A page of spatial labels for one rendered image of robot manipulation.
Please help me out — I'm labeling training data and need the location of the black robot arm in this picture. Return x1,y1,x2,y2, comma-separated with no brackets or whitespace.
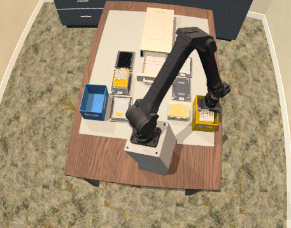
125,27,231,148

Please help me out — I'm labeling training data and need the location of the yellow bin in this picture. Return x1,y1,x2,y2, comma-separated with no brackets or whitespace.
192,95,218,132

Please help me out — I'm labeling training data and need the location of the blue open-top bin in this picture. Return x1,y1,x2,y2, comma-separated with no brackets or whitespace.
80,84,109,121

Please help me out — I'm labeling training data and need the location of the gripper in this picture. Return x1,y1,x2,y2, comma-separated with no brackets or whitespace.
198,97,221,113

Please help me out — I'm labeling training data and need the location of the white flat mat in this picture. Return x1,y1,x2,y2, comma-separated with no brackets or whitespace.
79,10,214,146

